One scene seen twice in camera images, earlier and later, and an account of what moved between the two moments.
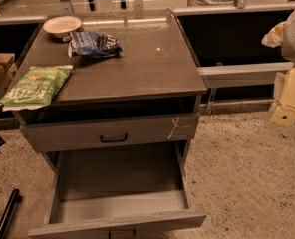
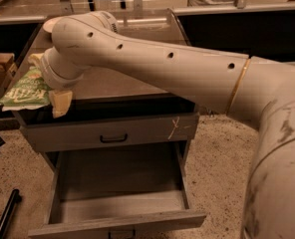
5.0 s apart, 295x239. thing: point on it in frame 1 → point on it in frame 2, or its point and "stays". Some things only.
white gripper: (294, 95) → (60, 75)
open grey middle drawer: (111, 190) stays
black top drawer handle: (114, 141) stays
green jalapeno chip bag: (34, 88) stays
